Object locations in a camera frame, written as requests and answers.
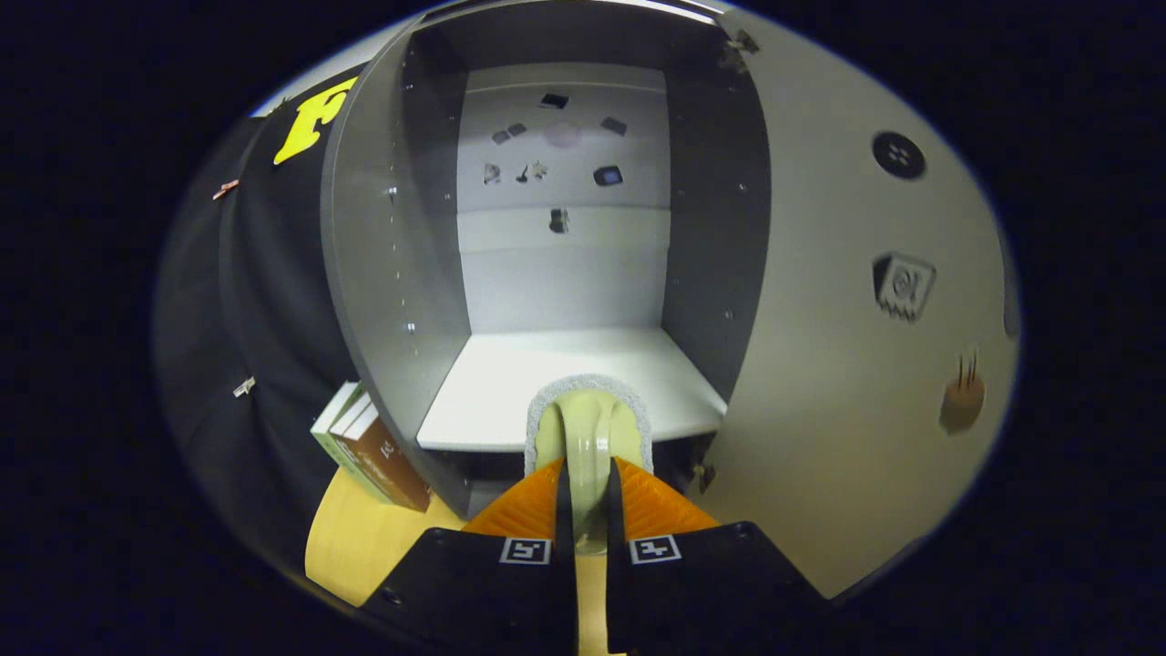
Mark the beige handled grey scrub pad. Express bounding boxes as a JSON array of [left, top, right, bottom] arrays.
[[524, 374, 655, 557]]

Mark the brown book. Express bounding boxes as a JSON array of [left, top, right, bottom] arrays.
[[332, 396, 431, 511]]

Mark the white cabinet shelf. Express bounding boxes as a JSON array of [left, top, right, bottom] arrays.
[[417, 328, 728, 454]]

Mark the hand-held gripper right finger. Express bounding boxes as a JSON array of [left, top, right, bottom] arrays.
[[607, 457, 832, 656]]

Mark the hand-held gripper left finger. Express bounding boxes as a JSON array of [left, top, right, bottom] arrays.
[[360, 457, 578, 656]]

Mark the black backdrop cloth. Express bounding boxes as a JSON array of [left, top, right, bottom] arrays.
[[153, 68, 365, 584]]

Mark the green book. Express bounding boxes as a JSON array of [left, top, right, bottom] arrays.
[[312, 383, 365, 477]]

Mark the dark grey cabinet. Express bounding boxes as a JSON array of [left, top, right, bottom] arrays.
[[321, 0, 772, 520]]

